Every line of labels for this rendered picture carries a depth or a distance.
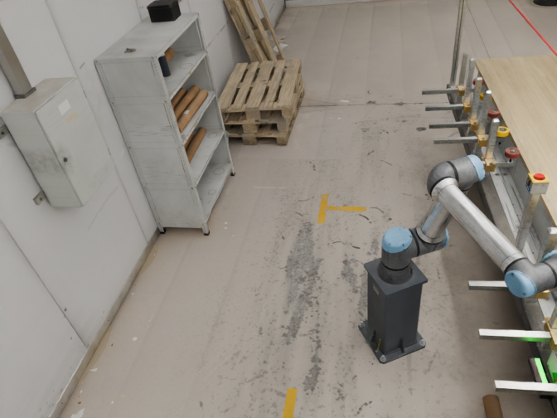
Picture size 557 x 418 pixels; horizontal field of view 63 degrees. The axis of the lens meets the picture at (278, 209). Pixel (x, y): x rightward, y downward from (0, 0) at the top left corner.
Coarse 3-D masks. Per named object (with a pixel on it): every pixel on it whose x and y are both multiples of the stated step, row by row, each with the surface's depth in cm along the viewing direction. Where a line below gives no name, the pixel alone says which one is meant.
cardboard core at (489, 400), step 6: (486, 396) 245; (492, 396) 243; (486, 402) 243; (492, 402) 241; (498, 402) 241; (486, 408) 241; (492, 408) 239; (498, 408) 238; (486, 414) 241; (492, 414) 236; (498, 414) 236
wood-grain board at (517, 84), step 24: (480, 72) 359; (504, 72) 353; (528, 72) 348; (552, 72) 343; (504, 96) 324; (528, 96) 320; (552, 96) 316; (504, 120) 300; (528, 120) 296; (552, 120) 293; (528, 144) 276; (552, 144) 273; (528, 168) 258; (552, 168) 255; (552, 192) 240; (552, 216) 226
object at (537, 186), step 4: (528, 176) 205; (532, 176) 203; (532, 180) 200; (536, 180) 200; (540, 180) 200; (544, 180) 199; (548, 180) 199; (532, 184) 200; (536, 184) 200; (540, 184) 200; (544, 184) 199; (548, 184) 199; (532, 188) 202; (536, 188) 201; (540, 188) 201; (544, 188) 201; (532, 192) 203; (536, 192) 203; (540, 192) 202; (544, 192) 202
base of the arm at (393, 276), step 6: (378, 270) 249; (384, 270) 244; (390, 270) 241; (396, 270) 240; (402, 270) 240; (408, 270) 242; (384, 276) 245; (390, 276) 243; (396, 276) 241; (402, 276) 241; (408, 276) 243; (390, 282) 244; (396, 282) 242; (402, 282) 243
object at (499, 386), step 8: (496, 384) 169; (504, 384) 168; (512, 384) 168; (520, 384) 168; (528, 384) 167; (536, 384) 167; (544, 384) 166; (552, 384) 166; (512, 392) 168; (520, 392) 168; (528, 392) 167; (536, 392) 166; (544, 392) 166; (552, 392) 165
